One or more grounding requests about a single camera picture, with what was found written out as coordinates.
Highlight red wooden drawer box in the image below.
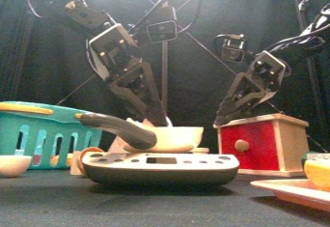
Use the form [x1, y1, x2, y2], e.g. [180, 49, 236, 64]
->
[212, 113, 311, 178]

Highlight green toy piece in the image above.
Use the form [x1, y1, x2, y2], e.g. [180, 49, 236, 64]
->
[299, 151, 319, 169]

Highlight pink toy plate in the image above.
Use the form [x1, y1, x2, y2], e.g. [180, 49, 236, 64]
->
[250, 178, 330, 213]

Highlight small white bowl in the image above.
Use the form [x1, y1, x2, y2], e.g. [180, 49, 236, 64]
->
[0, 155, 33, 178]

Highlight vertical metal frame pole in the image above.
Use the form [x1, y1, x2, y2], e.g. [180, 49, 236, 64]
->
[160, 0, 169, 114]

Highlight cream toy pan grey handle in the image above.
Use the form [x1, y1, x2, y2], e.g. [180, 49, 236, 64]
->
[79, 112, 204, 154]

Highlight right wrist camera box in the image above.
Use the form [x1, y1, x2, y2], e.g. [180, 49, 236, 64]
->
[212, 33, 247, 64]

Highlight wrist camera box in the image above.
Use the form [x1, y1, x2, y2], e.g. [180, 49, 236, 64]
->
[212, 33, 247, 64]
[144, 6, 179, 43]

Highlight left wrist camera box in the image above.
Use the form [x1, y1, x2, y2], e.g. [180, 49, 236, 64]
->
[144, 6, 179, 43]

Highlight orange toy ring piece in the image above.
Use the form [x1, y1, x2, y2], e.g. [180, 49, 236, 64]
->
[77, 146, 105, 176]

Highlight teal toy basket yellow handles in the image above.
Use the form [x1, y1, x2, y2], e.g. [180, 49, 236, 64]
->
[0, 100, 103, 170]

